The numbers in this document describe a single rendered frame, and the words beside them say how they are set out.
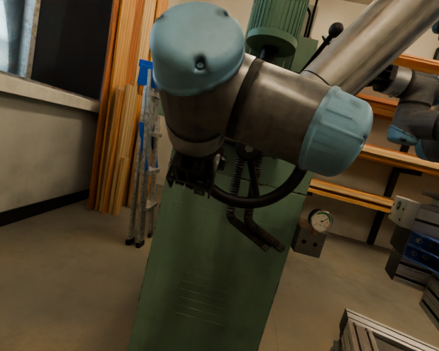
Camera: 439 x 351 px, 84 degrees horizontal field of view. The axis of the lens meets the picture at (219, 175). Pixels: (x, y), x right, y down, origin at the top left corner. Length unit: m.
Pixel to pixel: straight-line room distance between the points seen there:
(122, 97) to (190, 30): 1.88
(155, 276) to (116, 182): 1.33
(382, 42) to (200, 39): 0.24
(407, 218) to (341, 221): 2.55
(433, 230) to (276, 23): 0.81
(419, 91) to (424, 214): 0.38
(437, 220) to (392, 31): 0.73
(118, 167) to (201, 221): 1.41
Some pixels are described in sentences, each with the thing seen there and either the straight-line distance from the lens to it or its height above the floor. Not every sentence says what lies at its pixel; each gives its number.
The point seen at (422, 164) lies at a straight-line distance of 3.13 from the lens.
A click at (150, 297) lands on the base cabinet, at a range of 0.96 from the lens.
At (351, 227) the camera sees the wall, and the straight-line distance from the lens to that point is 3.59.
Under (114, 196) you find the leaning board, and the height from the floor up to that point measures 0.15.
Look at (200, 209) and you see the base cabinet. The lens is 0.78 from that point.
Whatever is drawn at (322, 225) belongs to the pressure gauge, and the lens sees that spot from 0.76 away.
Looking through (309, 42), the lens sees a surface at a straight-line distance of 1.19.
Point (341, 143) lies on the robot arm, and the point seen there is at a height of 0.83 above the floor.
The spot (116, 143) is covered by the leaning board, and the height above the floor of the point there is 0.58.
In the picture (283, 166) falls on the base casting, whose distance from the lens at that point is 0.76.
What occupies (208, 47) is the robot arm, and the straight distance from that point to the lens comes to 0.20.
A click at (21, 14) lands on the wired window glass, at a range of 1.90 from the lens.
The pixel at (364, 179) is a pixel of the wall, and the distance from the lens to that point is 3.51.
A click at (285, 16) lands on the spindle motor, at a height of 1.23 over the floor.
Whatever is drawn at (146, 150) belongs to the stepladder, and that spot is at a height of 0.63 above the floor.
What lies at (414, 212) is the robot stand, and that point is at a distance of 1.00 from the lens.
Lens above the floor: 0.81
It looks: 8 degrees down
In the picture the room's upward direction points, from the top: 14 degrees clockwise
